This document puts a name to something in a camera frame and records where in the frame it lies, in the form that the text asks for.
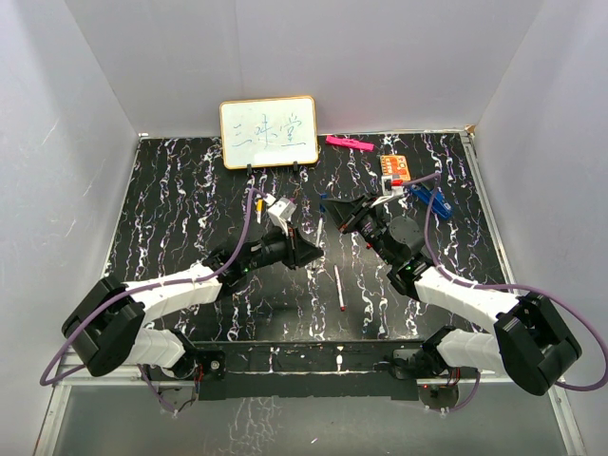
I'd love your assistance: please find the white pen blue tip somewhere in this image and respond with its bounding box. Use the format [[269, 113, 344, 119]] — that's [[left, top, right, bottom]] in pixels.
[[315, 205, 325, 248]]

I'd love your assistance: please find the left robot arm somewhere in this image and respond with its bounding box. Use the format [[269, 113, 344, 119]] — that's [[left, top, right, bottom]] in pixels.
[[62, 227, 323, 379]]

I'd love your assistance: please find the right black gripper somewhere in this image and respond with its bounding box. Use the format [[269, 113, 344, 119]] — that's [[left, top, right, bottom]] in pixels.
[[322, 192, 395, 266]]

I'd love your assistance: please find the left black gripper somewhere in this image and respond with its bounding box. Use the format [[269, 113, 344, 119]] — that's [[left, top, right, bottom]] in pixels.
[[243, 221, 323, 274]]

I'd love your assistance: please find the blue stapler tool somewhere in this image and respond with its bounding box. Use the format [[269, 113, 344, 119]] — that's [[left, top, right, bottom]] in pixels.
[[410, 183, 452, 219]]

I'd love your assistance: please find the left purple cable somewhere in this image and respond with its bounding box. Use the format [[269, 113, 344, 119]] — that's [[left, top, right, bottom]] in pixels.
[[38, 187, 275, 419]]

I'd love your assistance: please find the orange card pack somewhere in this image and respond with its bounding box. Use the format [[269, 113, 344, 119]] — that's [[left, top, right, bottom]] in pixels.
[[379, 155, 411, 181]]

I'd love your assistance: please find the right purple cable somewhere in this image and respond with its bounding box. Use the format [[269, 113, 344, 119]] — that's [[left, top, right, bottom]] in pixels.
[[393, 171, 598, 414]]

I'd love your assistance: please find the purple cable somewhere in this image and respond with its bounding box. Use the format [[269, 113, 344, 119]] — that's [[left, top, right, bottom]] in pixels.
[[38, 187, 275, 419], [393, 171, 598, 414]]

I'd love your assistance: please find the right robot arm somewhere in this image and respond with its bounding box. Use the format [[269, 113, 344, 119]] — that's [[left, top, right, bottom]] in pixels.
[[322, 196, 582, 396]]

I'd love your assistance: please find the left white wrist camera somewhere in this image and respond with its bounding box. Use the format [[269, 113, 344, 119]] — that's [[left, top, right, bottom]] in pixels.
[[267, 198, 296, 231]]

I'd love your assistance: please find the white pen yellow tip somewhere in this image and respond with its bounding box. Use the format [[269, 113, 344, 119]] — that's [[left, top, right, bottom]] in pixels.
[[256, 198, 263, 224]]

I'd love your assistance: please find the white pen red tip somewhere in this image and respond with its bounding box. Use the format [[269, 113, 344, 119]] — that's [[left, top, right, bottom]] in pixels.
[[333, 264, 346, 312]]

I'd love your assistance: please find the blue pen cap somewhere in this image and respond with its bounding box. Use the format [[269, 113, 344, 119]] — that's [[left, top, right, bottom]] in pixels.
[[319, 193, 327, 213]]

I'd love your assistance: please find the pink plastic clip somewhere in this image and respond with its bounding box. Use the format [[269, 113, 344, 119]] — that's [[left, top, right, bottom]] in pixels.
[[326, 135, 374, 152]]

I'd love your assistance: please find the small whiteboard with wooden frame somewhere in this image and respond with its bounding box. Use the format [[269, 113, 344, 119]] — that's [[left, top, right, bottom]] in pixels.
[[219, 96, 319, 170]]

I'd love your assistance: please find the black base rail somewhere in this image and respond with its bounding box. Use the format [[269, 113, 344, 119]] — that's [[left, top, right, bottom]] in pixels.
[[142, 339, 481, 403]]

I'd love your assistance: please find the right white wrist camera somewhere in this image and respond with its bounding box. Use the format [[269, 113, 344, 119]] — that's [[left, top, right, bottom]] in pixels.
[[372, 174, 409, 207]]

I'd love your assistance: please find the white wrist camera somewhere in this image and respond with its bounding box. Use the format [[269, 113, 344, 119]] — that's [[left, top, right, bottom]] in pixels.
[[372, 174, 409, 207], [267, 198, 296, 231]]

